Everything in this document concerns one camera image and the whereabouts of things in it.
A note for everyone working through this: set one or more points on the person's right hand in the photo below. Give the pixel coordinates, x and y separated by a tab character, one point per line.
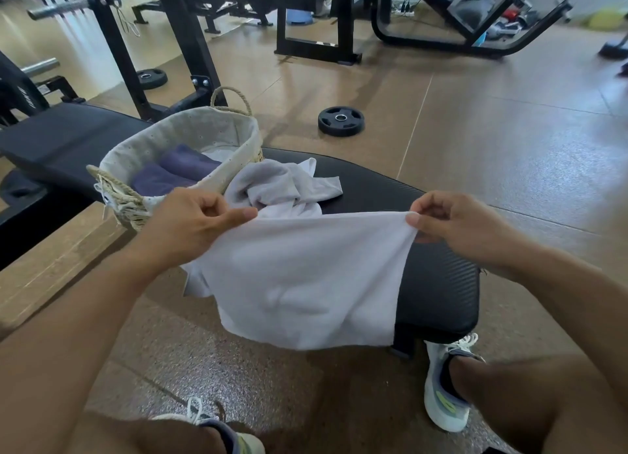
471	228

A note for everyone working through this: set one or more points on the person's left hand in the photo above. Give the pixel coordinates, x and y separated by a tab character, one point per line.
181	228

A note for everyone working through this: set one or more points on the dark purple towel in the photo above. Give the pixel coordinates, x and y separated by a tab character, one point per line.
189	162
157	181

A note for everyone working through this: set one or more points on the woven basket with white liner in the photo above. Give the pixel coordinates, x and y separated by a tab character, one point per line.
196	130

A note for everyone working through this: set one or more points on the light grey towel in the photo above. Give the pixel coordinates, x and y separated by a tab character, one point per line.
275	184

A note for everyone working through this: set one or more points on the person's left forearm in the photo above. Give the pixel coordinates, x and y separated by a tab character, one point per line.
64	350

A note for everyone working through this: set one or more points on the person's right forearm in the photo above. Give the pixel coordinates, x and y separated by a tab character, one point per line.
584	311

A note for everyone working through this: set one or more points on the person's right leg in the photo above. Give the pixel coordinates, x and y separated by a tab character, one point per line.
530	400

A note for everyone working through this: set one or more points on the person's leg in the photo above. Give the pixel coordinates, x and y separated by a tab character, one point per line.
147	436
530	400

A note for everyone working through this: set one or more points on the person's right white shoe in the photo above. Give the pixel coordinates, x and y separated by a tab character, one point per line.
436	409

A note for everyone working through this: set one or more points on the person's white shoe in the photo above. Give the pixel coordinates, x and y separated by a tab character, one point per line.
252	444
436	409

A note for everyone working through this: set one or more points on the person's left leg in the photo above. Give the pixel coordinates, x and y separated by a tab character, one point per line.
147	436

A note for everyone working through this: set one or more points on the person's black shorts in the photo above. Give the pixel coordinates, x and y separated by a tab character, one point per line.
493	451

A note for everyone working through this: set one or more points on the person's left white shoe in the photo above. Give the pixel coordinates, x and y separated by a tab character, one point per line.
252	444

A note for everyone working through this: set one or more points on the black padded weight bench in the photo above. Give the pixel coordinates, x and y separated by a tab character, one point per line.
441	292

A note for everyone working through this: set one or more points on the black steel base beam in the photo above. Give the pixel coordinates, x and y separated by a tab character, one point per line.
34	233

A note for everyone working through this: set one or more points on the black rubber weight plate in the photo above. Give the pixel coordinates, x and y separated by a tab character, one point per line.
329	128
158	82

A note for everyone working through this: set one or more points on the large black weight plate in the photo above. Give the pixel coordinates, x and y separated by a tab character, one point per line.
17	191

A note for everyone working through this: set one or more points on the black steel squat rack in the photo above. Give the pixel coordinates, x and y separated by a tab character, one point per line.
186	37

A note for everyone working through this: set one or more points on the black bumper plate white print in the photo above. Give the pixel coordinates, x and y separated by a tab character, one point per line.
19	96

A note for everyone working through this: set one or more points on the silver steel barbell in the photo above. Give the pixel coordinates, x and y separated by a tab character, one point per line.
54	11
40	67

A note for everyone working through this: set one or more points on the small red object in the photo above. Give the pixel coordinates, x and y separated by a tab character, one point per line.
511	15

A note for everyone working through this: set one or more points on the black gym accessory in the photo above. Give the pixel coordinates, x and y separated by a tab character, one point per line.
624	70
613	52

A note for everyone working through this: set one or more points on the white power strip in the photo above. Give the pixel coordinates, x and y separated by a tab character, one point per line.
402	11

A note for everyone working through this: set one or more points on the blue plastic container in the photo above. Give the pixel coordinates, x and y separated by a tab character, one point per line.
299	17

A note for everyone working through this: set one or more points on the yellow green cushion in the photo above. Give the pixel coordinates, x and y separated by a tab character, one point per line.
608	20

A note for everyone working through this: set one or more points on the black barbell stand frame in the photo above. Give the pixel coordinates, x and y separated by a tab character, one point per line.
61	86

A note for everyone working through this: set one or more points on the black bench press frame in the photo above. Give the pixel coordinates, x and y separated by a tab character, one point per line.
346	22

